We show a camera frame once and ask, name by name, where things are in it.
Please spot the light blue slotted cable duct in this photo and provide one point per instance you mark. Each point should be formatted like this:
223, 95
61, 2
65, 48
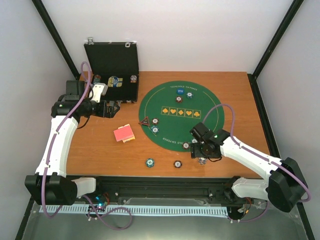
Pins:
143, 210

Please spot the card deck in case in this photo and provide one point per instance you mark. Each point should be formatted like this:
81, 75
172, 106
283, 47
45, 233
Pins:
115, 82

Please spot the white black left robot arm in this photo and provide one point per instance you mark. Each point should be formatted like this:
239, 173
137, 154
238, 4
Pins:
49, 184

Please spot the brown poker chip stack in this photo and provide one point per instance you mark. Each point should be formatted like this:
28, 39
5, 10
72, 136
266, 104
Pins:
177, 164

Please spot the red playing card deck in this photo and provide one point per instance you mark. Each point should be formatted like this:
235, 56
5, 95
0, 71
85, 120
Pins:
124, 134

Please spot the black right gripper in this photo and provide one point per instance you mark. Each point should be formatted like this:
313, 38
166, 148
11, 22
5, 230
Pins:
195, 152

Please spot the teal chips in case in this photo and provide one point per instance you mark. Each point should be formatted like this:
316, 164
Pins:
96, 79

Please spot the purple chips in case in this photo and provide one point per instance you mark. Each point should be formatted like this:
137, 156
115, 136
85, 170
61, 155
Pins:
133, 79

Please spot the teal poker chip stack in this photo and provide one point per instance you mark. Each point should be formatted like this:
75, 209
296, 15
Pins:
150, 162

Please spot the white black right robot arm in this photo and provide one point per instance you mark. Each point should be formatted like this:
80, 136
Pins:
281, 181

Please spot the purple poker chip stack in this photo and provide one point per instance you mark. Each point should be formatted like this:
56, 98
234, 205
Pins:
202, 160

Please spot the blue round blind button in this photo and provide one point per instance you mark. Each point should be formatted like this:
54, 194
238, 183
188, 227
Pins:
180, 91

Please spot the black triangular dealer button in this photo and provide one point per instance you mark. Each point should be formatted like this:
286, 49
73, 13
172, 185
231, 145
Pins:
145, 121

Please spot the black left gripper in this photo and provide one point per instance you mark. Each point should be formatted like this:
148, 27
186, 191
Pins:
110, 113

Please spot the round green poker mat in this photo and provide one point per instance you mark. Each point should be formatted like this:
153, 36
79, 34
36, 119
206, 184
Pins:
177, 119

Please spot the open black poker case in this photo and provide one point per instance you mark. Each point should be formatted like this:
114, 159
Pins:
118, 59

